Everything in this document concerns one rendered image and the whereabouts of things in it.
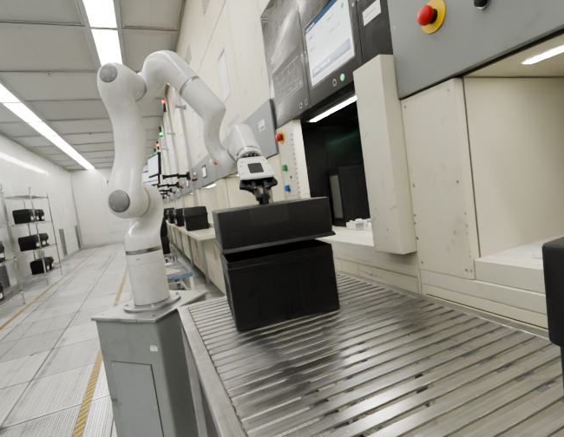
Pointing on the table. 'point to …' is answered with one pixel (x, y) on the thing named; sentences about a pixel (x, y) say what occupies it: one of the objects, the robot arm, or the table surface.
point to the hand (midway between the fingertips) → (262, 195)
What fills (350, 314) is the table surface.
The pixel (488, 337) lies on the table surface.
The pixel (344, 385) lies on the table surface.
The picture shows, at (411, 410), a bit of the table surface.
